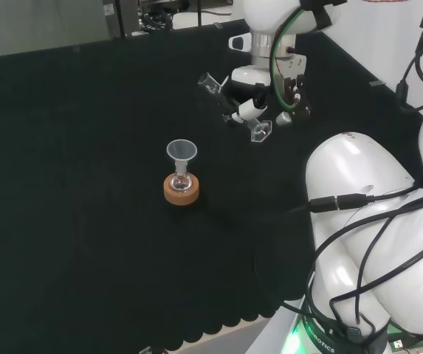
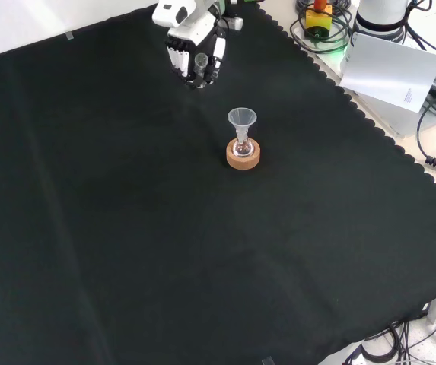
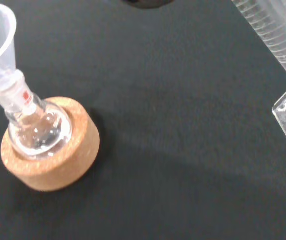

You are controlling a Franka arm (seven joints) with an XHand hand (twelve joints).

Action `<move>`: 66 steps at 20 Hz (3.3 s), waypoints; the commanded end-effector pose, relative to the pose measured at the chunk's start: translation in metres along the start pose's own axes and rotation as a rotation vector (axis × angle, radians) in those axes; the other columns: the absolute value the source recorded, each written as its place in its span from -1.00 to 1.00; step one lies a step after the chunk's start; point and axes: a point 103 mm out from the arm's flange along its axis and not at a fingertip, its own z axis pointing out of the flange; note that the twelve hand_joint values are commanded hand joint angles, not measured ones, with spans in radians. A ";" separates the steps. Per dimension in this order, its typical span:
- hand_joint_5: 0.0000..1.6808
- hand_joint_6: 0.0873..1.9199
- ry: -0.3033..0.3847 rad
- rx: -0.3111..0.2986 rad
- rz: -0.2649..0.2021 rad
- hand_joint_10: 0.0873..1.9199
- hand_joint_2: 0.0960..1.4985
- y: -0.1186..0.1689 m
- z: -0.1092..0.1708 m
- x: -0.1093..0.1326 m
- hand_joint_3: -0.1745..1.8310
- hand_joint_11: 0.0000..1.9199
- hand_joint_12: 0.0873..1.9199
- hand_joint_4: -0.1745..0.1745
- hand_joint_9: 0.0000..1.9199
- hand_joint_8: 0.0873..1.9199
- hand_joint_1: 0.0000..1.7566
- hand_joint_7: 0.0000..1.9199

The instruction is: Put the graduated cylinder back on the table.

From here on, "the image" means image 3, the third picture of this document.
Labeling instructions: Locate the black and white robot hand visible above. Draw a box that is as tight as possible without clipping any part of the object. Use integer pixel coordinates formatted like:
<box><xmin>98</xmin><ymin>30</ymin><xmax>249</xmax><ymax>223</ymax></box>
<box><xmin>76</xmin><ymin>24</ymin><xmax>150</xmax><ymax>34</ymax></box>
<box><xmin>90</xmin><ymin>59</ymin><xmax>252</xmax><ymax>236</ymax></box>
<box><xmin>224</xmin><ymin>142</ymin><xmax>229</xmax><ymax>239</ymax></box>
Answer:
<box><xmin>121</xmin><ymin>0</ymin><xmax>175</xmax><ymax>10</ymax></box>

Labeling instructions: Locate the round-bottom glass flask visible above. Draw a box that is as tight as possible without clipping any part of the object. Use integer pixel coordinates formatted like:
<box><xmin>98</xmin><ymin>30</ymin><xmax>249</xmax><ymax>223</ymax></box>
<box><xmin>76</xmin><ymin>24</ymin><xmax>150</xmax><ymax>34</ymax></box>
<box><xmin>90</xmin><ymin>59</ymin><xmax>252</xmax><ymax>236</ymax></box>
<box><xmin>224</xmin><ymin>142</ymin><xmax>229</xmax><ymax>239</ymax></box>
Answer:
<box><xmin>0</xmin><ymin>72</ymin><xmax>73</xmax><ymax>161</ymax></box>

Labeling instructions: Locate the black bench cloth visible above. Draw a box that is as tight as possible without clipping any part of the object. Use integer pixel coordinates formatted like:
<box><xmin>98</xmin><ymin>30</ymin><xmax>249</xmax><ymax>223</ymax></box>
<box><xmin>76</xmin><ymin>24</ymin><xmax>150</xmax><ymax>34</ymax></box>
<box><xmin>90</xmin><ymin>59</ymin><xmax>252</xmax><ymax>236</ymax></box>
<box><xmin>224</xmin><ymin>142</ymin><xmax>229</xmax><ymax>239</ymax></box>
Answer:
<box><xmin>0</xmin><ymin>0</ymin><xmax>286</xmax><ymax>240</ymax></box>

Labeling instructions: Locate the cork ring stand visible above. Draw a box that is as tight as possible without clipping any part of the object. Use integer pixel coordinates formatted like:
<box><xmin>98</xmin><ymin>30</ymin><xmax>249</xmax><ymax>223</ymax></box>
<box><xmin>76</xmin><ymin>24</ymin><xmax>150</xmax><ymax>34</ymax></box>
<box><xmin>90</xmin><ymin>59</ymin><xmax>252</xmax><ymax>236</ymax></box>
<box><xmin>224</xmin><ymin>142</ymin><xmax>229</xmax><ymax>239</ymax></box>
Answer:
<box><xmin>0</xmin><ymin>96</ymin><xmax>101</xmax><ymax>193</ymax></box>

